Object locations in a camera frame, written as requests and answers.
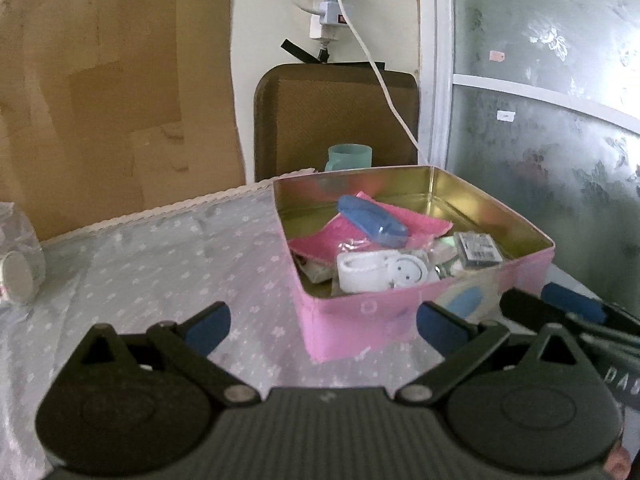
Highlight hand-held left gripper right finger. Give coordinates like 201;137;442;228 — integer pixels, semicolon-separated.
416;301;576;407

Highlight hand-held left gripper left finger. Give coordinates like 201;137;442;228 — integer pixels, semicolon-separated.
77;301;262;407

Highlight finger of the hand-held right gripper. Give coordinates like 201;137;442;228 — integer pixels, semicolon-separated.
541;282;640;333
500;287;640;348

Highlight small dark barcode packet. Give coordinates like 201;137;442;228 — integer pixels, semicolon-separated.
454;231;505;266

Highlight green cloth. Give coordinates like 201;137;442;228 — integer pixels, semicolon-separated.
427;237;461;278

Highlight pink tin box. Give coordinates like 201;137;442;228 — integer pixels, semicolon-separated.
272;165;556;363

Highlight white smiley plastic packet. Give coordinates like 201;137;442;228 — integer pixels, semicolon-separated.
336;249;437;295

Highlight blue glasses case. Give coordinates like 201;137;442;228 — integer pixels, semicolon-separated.
337;195;408;248

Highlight pink cloth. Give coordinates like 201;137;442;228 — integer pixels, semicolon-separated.
289;192;453;266

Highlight person's right hand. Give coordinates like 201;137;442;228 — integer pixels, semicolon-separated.
606;442;632;480

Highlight grey floral tablecloth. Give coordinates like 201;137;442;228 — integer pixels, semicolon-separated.
0;180;606;466

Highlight teal cup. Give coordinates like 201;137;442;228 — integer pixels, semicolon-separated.
325;144;373;173

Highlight clear plastic bag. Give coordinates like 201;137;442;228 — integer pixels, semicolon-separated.
0;201;47;306

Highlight brown chair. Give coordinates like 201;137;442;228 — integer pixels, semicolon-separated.
254;62;420;183

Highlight brown cardboard panel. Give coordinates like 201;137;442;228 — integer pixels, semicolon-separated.
0;0;248;241

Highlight black tape strips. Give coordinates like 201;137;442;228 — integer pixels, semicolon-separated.
230;0;387;68

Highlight frosted glass window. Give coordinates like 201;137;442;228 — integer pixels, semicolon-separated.
417;0;640;311

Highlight white power cable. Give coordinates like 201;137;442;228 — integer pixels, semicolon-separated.
329;0;432;166

